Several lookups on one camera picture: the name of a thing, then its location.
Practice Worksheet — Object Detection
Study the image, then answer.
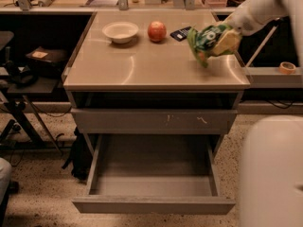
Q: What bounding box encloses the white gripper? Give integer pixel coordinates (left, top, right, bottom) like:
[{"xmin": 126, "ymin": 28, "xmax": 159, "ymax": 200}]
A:
[{"xmin": 210, "ymin": 6, "xmax": 264, "ymax": 56}]

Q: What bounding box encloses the green rice chip bag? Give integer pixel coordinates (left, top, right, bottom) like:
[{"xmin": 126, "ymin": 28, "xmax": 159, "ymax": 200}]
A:
[{"xmin": 187, "ymin": 23, "xmax": 234, "ymax": 68}]

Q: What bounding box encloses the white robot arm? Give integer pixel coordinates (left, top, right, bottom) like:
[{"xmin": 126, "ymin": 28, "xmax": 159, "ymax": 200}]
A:
[{"xmin": 225, "ymin": 0, "xmax": 303, "ymax": 227}]

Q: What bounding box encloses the grey drawer cabinet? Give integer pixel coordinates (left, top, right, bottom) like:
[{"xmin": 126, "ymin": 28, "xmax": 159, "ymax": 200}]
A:
[{"xmin": 61, "ymin": 9, "xmax": 252, "ymax": 216}]

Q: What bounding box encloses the closed middle drawer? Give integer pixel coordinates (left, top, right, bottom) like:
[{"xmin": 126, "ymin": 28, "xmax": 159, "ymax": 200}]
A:
[{"xmin": 71, "ymin": 109, "xmax": 237, "ymax": 134}]

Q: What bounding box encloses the open bottom drawer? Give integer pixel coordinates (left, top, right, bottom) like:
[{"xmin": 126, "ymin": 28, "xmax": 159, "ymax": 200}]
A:
[{"xmin": 73, "ymin": 134, "xmax": 235, "ymax": 215}]

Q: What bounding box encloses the white stick tool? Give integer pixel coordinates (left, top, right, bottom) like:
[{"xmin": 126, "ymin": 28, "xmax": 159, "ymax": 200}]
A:
[{"xmin": 245, "ymin": 19, "xmax": 280, "ymax": 67}]

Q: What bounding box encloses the black calculator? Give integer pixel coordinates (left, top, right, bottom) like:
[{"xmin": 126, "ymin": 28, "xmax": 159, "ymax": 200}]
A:
[{"xmin": 170, "ymin": 26, "xmax": 190, "ymax": 42}]

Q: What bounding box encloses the tape roll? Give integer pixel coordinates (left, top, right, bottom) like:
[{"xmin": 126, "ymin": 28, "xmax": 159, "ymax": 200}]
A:
[{"xmin": 278, "ymin": 61, "xmax": 295, "ymax": 75}]

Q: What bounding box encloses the red apple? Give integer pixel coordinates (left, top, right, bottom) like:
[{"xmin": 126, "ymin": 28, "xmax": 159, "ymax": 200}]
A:
[{"xmin": 148, "ymin": 21, "xmax": 167, "ymax": 43}]

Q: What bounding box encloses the white bowl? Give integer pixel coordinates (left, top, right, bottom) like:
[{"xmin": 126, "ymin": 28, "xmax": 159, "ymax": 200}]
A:
[{"xmin": 102, "ymin": 22, "xmax": 139, "ymax": 44}]

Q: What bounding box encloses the black backpack on floor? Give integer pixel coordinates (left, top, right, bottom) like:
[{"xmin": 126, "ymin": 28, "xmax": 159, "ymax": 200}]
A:
[{"xmin": 62, "ymin": 129, "xmax": 93, "ymax": 181}]

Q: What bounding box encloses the black side table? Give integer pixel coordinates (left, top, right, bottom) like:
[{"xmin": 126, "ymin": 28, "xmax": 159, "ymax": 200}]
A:
[{"xmin": 0, "ymin": 30, "xmax": 64, "ymax": 156}]

